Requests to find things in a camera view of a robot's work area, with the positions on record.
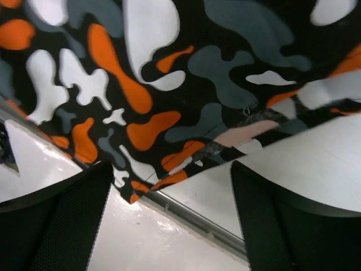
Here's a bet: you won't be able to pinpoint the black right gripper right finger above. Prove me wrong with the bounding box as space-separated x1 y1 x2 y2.
230 161 360 270

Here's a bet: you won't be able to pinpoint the orange black camouflage shorts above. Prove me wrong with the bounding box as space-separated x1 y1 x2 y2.
1 1 360 203

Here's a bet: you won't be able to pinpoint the front aluminium rail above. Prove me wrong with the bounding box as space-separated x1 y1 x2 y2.
1 98 246 260

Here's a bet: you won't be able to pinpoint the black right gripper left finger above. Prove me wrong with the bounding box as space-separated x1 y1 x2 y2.
1 161 113 270

